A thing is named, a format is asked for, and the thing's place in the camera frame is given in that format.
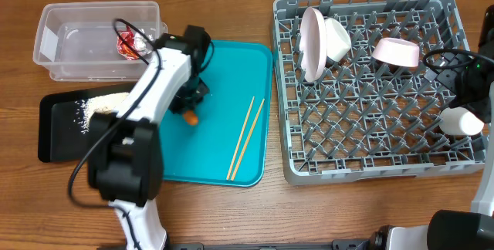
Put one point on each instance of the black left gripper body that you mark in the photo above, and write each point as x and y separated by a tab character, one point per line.
189	96

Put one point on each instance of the orange carrot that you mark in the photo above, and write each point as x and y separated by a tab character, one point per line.
190	117

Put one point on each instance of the wooden chopstick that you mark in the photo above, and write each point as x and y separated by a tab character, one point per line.
239	139
241	154

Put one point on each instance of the red snack wrapper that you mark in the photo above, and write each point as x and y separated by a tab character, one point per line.
132	44

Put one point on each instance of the white plate with peanuts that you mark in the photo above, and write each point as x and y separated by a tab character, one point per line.
313	44

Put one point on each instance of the white small bowl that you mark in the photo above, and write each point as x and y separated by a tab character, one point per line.
338	40

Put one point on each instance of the pink shallow bowl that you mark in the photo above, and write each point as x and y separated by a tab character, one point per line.
397	52

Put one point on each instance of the white paper cup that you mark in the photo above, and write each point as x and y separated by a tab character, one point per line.
460	122

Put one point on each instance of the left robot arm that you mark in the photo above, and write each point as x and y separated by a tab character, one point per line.
125	160

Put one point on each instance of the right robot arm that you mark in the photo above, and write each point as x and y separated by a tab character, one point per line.
469	75

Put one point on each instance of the grey dishwasher rack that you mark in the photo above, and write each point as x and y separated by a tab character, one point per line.
362	119

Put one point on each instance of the teal plastic tray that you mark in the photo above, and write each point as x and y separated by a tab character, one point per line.
202	153

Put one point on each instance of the spilled rice and peanuts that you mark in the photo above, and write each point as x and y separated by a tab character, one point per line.
98	104

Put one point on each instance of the clear plastic bin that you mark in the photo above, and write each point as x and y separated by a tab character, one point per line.
76	42

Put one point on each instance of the black plastic tray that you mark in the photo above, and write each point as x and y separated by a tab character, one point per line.
59	137

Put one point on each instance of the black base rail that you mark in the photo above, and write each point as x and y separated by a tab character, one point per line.
344	244

